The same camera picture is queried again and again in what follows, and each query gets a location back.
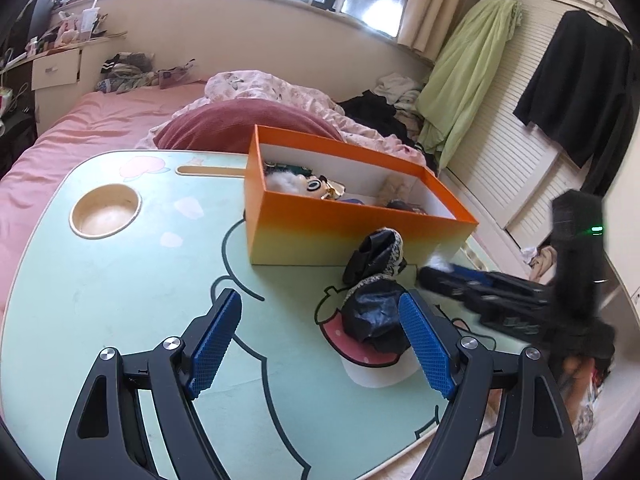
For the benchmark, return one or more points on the dark red pillow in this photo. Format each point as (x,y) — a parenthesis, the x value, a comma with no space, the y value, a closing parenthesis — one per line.
(228,126)

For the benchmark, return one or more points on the white fluffy plush toy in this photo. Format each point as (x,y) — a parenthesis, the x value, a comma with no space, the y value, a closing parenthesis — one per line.
(312,186)

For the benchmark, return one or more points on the pink floral duvet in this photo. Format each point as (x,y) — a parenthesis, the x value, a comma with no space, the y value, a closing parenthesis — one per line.
(254,84)

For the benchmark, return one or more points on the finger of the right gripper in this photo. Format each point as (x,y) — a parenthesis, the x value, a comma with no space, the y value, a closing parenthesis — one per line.
(462,273)
(442,283)

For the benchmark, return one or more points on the orange cardboard box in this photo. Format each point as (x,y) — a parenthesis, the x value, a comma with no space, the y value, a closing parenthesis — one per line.
(293,230)

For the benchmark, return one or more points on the black hanging garment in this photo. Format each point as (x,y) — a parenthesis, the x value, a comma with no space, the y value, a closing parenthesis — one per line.
(584,96)

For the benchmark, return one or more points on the cream curtain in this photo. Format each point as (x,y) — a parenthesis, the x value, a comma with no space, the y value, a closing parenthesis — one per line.
(424,25)

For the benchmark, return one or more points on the clothes heap on bed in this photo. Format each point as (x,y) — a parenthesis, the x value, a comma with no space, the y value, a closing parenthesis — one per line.
(127,71)

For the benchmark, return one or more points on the pile of dark clothes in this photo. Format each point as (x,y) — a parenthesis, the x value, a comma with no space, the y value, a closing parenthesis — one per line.
(373,111)

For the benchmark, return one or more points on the white drawer desk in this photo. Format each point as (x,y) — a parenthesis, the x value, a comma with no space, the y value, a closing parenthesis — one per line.
(59,80)

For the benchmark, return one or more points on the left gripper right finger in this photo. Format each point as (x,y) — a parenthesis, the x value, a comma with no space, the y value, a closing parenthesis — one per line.
(434,341)

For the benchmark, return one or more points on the blue tissue packet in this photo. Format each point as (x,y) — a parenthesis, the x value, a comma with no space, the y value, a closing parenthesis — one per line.
(358,200)

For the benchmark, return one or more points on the person's right hand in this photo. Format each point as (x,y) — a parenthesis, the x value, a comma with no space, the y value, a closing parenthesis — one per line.
(580,376)

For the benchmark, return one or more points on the brown fluffy pompom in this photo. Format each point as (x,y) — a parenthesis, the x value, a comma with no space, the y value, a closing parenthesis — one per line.
(393,188)

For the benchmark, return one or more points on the white drink cup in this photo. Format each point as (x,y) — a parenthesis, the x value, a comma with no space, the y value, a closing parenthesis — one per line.
(88,19)

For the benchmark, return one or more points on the green hanging garment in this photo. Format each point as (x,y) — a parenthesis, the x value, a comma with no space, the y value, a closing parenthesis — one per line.
(462,75)

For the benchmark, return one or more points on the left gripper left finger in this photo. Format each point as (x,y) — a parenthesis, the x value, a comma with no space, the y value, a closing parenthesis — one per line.
(207,339)

